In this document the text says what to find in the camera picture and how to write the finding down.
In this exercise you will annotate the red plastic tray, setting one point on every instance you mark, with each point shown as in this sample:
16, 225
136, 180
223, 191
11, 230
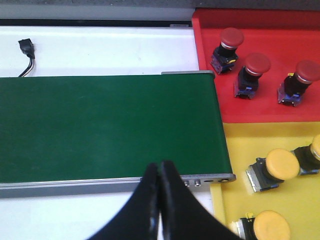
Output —
285, 37

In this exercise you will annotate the red button near row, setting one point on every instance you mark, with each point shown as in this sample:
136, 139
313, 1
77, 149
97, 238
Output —
291, 91

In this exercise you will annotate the yellow mushroom push button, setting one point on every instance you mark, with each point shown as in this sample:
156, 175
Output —
309, 157
269, 172

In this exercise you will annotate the red mushroom button yellow tab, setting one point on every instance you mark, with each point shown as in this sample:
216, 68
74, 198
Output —
224, 56

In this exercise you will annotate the green conveyor belt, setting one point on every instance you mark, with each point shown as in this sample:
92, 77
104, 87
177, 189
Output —
71, 128

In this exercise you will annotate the yellow plastic tray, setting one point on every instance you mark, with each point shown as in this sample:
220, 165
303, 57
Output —
298, 199

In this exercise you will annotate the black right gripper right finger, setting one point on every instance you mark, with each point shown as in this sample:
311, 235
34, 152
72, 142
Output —
183, 217

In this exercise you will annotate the red mushroom push button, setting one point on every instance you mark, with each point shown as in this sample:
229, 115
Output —
247, 83

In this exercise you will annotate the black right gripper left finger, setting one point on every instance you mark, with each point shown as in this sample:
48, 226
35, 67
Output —
138, 219

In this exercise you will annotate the aluminium conveyor side rail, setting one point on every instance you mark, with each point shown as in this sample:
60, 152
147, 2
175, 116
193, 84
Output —
68, 187

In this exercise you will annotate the metal conveyor end bracket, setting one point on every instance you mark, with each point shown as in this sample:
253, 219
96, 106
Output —
202, 182

